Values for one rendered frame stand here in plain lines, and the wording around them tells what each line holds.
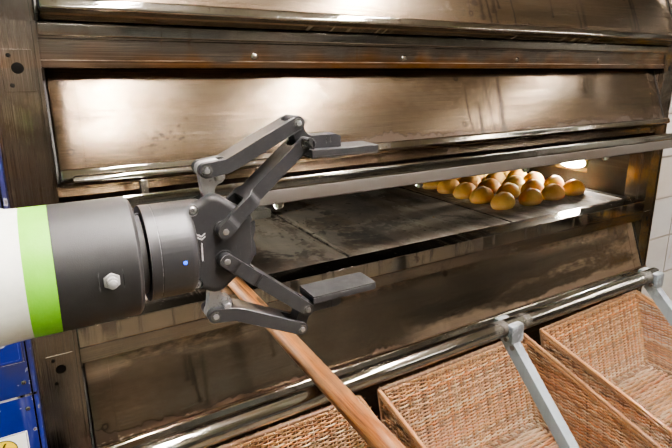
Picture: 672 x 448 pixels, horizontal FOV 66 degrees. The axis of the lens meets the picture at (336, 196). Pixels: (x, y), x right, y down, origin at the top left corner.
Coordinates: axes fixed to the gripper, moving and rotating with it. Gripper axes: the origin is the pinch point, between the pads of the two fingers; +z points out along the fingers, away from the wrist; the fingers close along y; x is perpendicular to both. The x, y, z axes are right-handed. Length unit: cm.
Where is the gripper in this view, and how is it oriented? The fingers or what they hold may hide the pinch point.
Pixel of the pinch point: (359, 217)
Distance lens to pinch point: 49.9
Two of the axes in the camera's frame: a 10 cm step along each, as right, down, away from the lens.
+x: 5.0, 2.1, -8.4
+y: 0.0, 9.7, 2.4
